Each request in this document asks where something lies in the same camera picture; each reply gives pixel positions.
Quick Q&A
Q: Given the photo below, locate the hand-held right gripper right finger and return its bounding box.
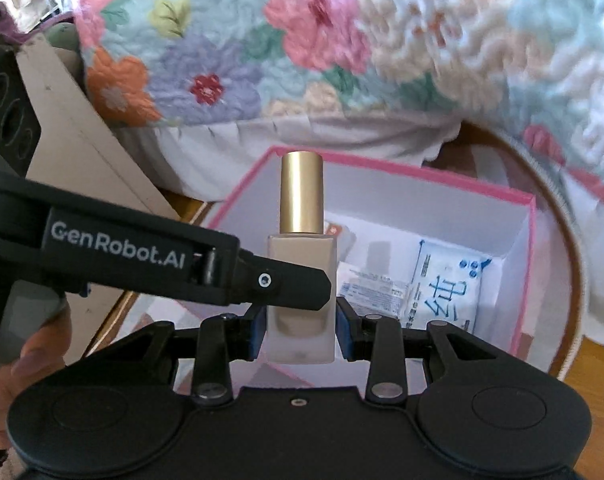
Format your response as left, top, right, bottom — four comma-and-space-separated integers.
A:
334, 297, 512, 403

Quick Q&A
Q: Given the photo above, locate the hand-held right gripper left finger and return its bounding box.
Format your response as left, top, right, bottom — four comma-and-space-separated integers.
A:
82, 305, 267, 406

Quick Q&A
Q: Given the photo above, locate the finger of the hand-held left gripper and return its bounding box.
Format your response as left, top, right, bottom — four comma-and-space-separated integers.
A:
229, 247, 333, 311

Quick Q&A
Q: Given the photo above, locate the beige foundation bottle gold cap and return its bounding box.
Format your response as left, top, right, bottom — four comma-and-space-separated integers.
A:
266, 150, 339, 366

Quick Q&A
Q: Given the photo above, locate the small white tissue packet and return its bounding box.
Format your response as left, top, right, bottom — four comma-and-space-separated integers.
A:
338, 262, 417, 326

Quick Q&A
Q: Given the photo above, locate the clear case orange label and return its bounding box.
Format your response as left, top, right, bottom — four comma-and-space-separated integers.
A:
323, 212, 357, 261

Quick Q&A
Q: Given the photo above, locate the blue white wet wipes packet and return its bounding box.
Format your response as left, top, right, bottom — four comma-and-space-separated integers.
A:
407, 237, 492, 333

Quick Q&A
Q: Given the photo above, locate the pink cardboard box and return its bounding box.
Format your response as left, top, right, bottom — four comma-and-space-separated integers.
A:
202, 145, 538, 376

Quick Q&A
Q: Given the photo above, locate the person's left hand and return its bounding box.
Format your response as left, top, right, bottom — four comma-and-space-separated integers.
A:
0, 310, 72, 453

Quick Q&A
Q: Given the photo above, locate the beige cabinet panel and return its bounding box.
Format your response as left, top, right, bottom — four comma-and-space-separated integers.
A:
12, 35, 177, 221

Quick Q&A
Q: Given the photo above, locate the checkered rug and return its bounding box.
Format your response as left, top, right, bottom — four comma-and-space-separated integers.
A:
82, 120, 590, 391

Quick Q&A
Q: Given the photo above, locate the floral quilt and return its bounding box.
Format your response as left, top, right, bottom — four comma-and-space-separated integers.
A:
47, 0, 604, 201

